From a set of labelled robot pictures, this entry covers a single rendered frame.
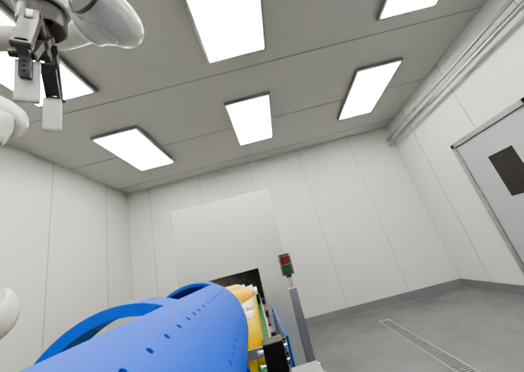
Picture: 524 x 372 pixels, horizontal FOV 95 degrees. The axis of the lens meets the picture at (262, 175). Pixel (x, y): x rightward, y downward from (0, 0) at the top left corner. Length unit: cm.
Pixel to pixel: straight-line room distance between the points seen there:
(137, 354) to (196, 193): 529
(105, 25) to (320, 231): 474
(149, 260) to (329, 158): 435
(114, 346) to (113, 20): 70
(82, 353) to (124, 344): 4
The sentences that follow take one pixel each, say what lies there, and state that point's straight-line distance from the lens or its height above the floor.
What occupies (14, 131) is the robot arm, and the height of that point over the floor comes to 184.
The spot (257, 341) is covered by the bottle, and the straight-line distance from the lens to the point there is 108.
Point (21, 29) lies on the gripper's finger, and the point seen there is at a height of 166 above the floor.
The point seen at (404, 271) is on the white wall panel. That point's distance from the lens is 548.
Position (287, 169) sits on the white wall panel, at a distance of 532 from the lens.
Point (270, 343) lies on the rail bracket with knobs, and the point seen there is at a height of 100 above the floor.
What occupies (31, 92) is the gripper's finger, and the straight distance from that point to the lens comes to 54.
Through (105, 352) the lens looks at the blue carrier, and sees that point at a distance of 23.
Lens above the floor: 124
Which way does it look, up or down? 20 degrees up
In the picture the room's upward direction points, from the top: 15 degrees counter-clockwise
